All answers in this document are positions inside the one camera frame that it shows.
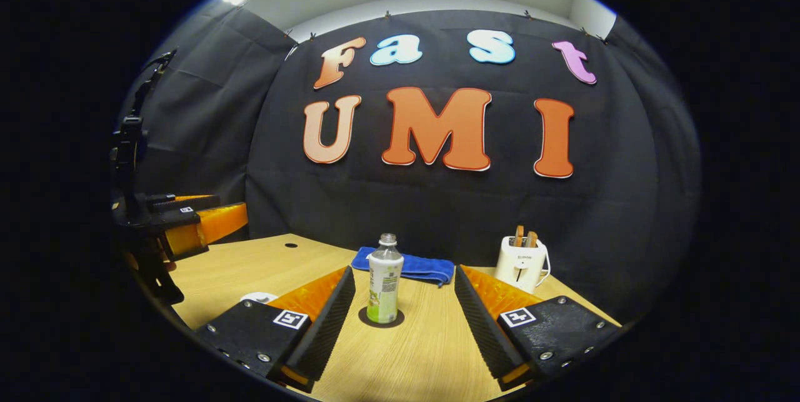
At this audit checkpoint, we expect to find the dark brown round coaster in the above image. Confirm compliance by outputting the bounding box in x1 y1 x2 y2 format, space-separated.
358 306 406 329

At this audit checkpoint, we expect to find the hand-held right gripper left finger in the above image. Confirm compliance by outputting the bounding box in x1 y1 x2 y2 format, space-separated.
195 264 357 393

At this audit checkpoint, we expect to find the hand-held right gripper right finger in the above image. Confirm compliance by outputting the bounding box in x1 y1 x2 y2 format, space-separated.
454 264 623 392

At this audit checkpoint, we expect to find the clear water bottle green label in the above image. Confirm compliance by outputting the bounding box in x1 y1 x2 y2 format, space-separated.
366 233 405 324

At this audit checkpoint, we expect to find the blue towel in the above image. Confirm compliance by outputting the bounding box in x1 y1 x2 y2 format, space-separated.
351 246 456 288

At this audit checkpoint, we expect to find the white toaster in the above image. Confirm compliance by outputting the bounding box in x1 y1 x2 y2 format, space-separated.
494 236 551 294

